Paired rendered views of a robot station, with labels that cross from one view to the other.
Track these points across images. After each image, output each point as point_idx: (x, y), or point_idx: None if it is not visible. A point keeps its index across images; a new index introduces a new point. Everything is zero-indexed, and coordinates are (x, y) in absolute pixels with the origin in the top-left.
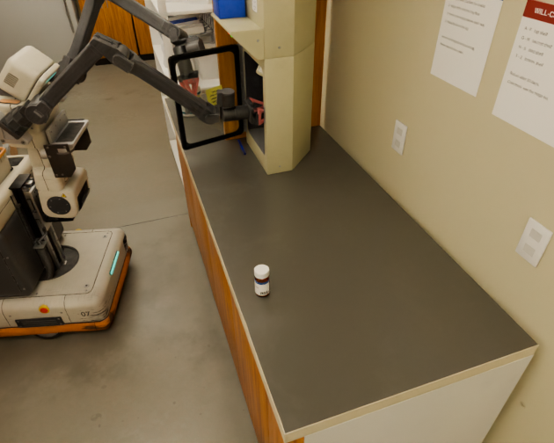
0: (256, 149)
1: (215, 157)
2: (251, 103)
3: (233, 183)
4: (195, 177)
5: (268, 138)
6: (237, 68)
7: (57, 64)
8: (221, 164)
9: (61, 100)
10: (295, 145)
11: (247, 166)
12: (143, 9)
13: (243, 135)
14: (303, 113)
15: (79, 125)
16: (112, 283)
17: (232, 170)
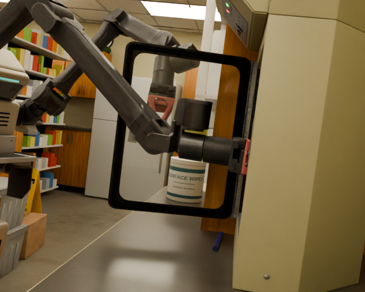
0: (235, 241)
1: (157, 238)
2: (243, 138)
3: (145, 276)
4: (89, 248)
5: (249, 194)
6: (242, 97)
7: (25, 75)
8: (156, 248)
9: (26, 132)
10: (314, 237)
11: (202, 265)
12: (145, 25)
13: (233, 230)
14: (350, 178)
15: (19, 156)
16: None
17: (167, 261)
